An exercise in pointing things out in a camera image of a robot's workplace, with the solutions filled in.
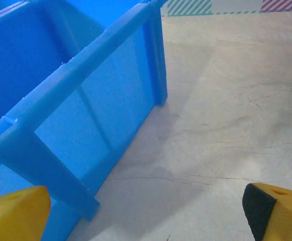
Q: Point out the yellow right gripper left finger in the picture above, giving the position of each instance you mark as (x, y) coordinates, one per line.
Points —
(15, 216)

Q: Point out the blue three-compartment plastic bin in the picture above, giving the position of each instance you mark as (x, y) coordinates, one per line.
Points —
(111, 100)

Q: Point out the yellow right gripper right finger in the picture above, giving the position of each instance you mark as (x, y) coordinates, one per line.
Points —
(286, 216)

